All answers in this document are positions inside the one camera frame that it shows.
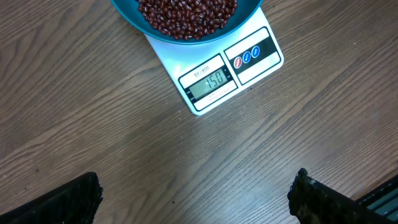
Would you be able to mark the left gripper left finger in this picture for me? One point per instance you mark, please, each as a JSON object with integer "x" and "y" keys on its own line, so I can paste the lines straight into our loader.
{"x": 77, "y": 201}

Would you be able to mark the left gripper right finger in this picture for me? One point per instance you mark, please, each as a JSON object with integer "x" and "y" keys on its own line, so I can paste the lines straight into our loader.
{"x": 310, "y": 201}

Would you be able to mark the white digital kitchen scale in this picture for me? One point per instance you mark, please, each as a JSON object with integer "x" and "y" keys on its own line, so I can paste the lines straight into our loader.
{"x": 206, "y": 75}

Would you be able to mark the teal bowl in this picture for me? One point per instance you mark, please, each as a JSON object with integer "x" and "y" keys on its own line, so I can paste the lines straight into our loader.
{"x": 129, "y": 10}

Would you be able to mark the red beans in bowl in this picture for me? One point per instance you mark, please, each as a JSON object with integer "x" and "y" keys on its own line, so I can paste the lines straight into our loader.
{"x": 187, "y": 19}

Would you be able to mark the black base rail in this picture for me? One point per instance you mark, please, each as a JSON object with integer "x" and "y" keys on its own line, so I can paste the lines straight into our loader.
{"x": 382, "y": 200}

